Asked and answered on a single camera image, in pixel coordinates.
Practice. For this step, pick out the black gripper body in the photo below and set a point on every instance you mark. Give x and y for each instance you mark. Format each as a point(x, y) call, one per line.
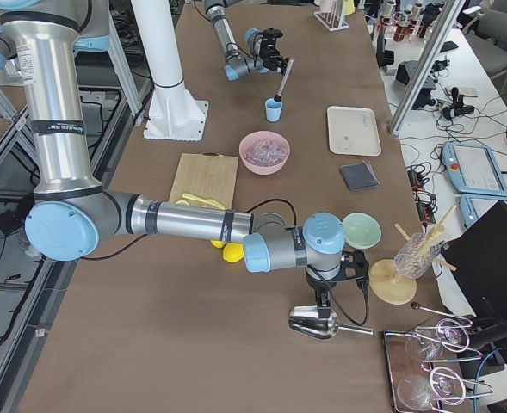
point(318, 286)
point(273, 56)

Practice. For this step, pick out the steel muddler black tip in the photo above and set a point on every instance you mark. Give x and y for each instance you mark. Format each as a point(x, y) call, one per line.
point(286, 75)

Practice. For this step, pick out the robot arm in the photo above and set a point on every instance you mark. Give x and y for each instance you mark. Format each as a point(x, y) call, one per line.
point(73, 213)
point(239, 63)

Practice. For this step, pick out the steel ice scoop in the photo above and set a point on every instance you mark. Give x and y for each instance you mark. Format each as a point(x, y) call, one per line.
point(320, 322)

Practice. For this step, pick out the light blue plastic cup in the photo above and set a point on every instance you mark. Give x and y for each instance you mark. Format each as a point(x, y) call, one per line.
point(273, 109)

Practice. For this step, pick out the pink plastic cup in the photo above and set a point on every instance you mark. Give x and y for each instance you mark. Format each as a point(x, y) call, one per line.
point(329, 6)

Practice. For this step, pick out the pink bowl of ice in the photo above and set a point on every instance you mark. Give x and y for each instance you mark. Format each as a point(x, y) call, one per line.
point(264, 152)

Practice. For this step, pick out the yellow plastic cup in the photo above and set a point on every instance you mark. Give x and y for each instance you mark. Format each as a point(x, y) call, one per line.
point(349, 7)

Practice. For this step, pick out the wooden mug tree stand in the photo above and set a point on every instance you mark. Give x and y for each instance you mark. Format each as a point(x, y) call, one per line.
point(394, 280)

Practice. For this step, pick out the green ceramic bowl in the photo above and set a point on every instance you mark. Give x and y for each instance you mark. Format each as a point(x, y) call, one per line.
point(361, 231)

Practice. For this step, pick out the clear textured glass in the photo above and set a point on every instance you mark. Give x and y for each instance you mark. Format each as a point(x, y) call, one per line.
point(413, 259)

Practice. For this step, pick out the grey folded cloth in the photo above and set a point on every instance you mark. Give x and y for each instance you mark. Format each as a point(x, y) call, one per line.
point(359, 176)

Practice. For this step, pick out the whole lemon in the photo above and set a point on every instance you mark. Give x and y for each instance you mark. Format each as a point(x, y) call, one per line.
point(217, 244)
point(233, 252)

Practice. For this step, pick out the cream rabbit tray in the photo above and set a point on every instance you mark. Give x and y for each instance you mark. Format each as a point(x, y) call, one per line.
point(353, 131)

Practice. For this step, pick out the wine glass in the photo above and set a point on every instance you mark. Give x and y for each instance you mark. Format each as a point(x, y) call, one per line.
point(441, 389)
point(429, 343)

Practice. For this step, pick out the black framed tray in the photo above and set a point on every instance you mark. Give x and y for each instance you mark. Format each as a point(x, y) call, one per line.
point(482, 368)

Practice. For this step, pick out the blue teach pendant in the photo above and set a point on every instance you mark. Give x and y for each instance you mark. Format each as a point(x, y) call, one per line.
point(473, 169)
point(474, 206)

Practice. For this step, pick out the wooden cutting board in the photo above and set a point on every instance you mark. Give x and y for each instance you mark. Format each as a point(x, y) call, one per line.
point(206, 176)

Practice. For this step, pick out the black computer monitor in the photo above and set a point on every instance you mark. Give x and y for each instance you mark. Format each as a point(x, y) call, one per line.
point(480, 255)

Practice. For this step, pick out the yellow plastic knife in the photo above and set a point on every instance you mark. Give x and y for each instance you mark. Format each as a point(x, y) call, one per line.
point(208, 201)

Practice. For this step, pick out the white wire cup rack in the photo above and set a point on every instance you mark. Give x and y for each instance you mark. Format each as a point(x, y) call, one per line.
point(333, 21)

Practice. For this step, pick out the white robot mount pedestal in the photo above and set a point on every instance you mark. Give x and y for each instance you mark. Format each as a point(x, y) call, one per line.
point(174, 114)

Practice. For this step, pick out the aluminium frame post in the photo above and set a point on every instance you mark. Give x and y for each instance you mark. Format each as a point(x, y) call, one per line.
point(443, 24)

